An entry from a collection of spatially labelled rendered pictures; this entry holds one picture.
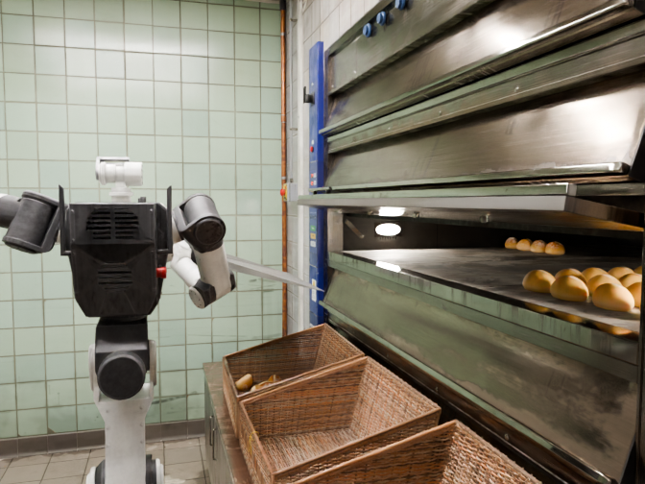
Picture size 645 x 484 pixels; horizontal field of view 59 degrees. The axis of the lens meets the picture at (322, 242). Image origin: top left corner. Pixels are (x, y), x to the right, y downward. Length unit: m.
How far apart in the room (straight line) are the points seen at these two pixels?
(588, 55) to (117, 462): 1.48
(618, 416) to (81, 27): 3.18
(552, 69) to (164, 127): 2.57
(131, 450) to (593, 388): 1.18
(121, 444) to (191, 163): 2.06
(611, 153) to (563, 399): 0.48
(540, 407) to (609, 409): 0.17
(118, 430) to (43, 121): 2.17
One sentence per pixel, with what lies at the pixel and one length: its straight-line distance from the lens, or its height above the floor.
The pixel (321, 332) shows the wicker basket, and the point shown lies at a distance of 2.65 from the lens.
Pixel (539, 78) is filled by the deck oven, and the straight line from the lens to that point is 1.30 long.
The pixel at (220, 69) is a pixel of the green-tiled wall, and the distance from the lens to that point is 3.55.
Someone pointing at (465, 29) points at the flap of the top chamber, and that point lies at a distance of 1.64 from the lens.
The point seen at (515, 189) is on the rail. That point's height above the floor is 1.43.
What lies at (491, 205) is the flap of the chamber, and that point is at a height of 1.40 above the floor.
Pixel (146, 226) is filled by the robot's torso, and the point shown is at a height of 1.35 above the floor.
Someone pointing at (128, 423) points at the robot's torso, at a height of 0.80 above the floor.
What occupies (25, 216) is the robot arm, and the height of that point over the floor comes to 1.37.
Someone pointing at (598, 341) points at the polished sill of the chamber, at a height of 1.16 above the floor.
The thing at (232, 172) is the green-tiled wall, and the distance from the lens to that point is 3.48.
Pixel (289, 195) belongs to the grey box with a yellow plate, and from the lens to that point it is 3.17.
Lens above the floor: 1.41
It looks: 4 degrees down
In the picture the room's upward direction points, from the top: straight up
